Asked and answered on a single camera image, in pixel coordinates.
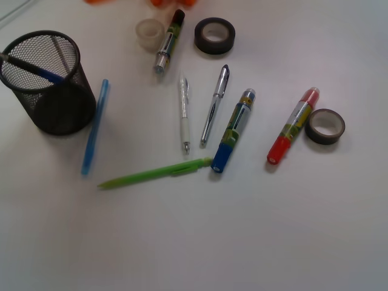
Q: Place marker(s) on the clear white pen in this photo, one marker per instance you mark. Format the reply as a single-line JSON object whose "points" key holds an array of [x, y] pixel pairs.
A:
{"points": [[184, 121]]}

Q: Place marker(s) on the clear tape roll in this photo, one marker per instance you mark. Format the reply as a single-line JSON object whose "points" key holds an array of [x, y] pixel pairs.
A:
{"points": [[150, 34]]}

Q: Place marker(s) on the light blue pen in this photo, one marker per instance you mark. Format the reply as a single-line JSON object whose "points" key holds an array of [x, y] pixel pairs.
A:
{"points": [[90, 147]]}

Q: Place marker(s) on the silver capped pen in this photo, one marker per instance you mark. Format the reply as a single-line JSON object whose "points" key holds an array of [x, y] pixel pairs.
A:
{"points": [[216, 99]]}

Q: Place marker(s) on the black capped marker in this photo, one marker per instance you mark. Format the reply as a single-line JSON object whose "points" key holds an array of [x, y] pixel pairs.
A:
{"points": [[165, 51]]}

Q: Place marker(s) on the green mechanical pencil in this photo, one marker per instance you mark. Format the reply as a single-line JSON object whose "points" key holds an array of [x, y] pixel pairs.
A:
{"points": [[173, 170]]}

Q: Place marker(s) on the blue capped marker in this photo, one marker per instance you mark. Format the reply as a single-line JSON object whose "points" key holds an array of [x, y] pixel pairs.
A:
{"points": [[233, 131]]}

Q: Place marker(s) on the dark blue mechanical pencil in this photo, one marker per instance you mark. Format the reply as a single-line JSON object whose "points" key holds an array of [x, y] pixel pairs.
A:
{"points": [[56, 79]]}

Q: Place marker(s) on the black mesh pen holder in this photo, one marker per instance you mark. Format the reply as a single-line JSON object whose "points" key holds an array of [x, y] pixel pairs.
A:
{"points": [[57, 109]]}

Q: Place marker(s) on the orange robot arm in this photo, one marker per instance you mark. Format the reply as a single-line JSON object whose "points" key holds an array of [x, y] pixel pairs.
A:
{"points": [[156, 3]]}

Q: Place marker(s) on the red capped marker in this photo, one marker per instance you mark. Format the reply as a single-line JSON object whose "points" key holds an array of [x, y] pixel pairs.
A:
{"points": [[293, 126]]}

